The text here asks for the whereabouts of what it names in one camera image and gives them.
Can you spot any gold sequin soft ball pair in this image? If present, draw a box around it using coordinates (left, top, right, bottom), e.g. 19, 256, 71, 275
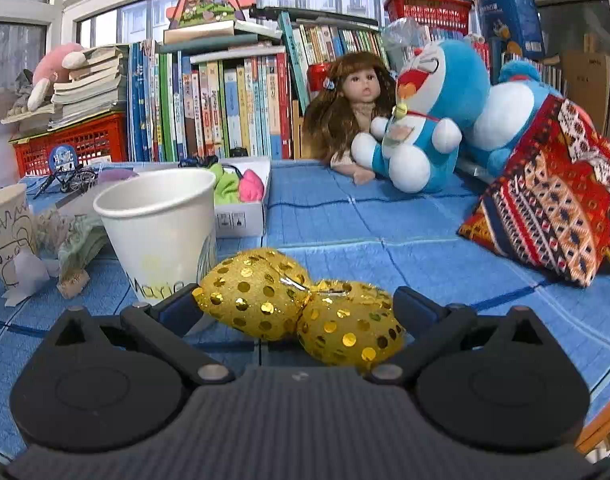
192, 248, 405, 373

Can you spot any green striped cloth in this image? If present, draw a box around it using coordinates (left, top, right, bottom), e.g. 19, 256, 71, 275
36, 208, 108, 282

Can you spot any purple soft plush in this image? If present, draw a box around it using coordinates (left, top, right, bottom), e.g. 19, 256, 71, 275
96, 168, 138, 184

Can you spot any pink red soft item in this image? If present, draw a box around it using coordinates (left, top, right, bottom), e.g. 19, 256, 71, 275
239, 169, 265, 203

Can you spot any white Marie paper cup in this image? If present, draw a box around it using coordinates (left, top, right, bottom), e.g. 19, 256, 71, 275
93, 168, 216, 306

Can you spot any white cardboard box tray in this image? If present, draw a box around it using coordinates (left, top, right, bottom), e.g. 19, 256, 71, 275
54, 156, 272, 240

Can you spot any white crumpled tissue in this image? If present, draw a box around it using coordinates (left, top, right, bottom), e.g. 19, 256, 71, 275
3, 248, 50, 307

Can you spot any miniature black bicycle model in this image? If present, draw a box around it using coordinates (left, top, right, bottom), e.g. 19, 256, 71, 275
32, 164, 99, 200

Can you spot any doodled paper cup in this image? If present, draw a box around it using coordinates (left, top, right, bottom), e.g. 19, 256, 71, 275
0, 183, 38, 288

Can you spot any round blue sticker badge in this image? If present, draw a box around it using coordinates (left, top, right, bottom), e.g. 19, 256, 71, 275
48, 144, 79, 174

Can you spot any red plastic basket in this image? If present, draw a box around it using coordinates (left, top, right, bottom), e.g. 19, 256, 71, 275
11, 113, 127, 178
384, 0, 473, 36

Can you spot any blue Doraemon plush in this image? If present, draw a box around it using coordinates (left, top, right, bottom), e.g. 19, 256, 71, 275
352, 39, 559, 194

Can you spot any row of upright books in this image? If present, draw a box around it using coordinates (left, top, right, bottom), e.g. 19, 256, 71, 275
127, 8, 568, 164

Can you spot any stack of grey books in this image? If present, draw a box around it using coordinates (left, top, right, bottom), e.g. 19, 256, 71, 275
2, 44, 129, 134

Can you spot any brown haired doll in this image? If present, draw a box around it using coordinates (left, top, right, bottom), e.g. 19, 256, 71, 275
303, 51, 396, 185

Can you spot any pink white plush toy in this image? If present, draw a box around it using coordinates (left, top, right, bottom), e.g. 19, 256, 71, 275
27, 42, 86, 112

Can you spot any red can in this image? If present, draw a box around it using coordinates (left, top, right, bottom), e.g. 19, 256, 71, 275
307, 63, 331, 94

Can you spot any blue cardboard box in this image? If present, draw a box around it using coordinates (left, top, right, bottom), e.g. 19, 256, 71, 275
475, 0, 546, 60

